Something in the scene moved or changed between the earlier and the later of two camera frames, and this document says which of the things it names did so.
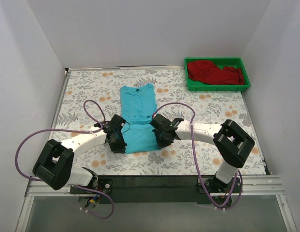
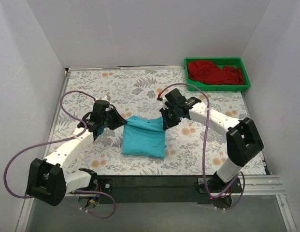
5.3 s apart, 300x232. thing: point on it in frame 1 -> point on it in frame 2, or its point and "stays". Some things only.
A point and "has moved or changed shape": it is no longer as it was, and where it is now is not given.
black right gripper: [162, 138] -> [169, 117]
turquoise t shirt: [138, 105] has moved or changed shape
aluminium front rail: [253, 185] stays
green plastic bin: [215, 74] stays
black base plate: [160, 189] stays
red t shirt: [207, 71] stays
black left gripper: [118, 141] -> [113, 116]
